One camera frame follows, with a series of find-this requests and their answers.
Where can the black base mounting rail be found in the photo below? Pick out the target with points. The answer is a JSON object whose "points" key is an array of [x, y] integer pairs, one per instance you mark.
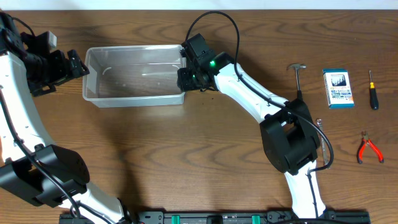
{"points": [[281, 216]]}

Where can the black yellow screwdriver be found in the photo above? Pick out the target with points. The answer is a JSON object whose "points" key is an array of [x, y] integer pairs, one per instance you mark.
{"points": [[372, 93]]}

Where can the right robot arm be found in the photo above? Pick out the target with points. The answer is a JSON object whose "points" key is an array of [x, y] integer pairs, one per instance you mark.
{"points": [[289, 136]]}

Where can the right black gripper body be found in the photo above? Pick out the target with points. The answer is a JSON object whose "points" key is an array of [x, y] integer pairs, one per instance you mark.
{"points": [[186, 78]]}

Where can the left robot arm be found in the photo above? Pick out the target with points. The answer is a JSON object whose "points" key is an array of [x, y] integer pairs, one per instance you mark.
{"points": [[36, 169]]}

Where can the clear plastic storage container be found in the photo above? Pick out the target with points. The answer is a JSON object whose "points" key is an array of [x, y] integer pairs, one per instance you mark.
{"points": [[131, 76]]}

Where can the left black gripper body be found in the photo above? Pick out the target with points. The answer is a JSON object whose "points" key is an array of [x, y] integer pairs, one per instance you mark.
{"points": [[66, 66]]}

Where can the small black-handled hammer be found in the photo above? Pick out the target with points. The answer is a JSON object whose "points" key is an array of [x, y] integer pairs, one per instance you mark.
{"points": [[297, 67]]}

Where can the silver combination wrench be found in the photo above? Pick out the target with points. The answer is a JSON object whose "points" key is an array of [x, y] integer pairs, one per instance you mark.
{"points": [[325, 155]]}

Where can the blue white screw box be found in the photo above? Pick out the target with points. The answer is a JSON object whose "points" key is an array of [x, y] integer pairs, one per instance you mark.
{"points": [[338, 88]]}

